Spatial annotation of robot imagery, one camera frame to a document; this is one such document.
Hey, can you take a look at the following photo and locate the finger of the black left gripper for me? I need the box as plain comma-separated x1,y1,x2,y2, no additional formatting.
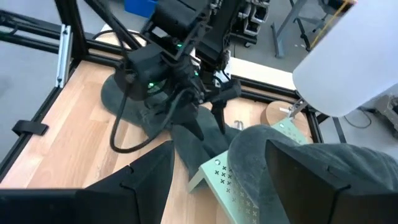
212,79,243,135
172,104,205,141

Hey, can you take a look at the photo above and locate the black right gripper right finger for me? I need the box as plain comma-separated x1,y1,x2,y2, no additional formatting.
265,139,351,224

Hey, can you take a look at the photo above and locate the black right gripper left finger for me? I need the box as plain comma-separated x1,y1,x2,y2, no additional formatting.
76,140,175,224

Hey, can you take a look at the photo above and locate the green fabric cap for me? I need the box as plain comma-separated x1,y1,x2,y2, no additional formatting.
101,73,175,130
144,104,242,181
226,124,398,224

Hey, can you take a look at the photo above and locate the grey metal stand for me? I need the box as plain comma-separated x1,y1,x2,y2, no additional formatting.
269,0,313,59

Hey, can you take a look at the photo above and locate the pale green perforated shelf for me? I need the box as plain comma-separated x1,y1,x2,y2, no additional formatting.
188,117,313,224

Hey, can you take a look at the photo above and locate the black and white cart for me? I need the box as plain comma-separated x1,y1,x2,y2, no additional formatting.
231,0,271,47

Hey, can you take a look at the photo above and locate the blue storage bin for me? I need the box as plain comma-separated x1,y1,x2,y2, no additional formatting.
123,0,160,19

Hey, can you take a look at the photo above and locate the grey metal floor foot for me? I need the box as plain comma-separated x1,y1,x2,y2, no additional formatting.
374,94,398,139

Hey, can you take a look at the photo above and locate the white cylindrical bin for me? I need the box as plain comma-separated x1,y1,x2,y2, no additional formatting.
292,0,398,118

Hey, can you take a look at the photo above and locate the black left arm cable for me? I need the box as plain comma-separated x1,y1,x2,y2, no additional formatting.
109,88,200,154

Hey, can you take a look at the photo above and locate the thin black floor cable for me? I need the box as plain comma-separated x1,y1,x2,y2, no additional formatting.
343,106,373,129

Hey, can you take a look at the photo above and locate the black aluminium table frame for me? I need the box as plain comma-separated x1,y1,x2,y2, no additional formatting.
0,0,326,183

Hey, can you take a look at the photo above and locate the black frame clip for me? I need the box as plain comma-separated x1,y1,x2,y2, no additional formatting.
11,119,50,137

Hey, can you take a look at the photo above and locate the silver frame bracket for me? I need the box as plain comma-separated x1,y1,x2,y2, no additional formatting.
55,24,74,89

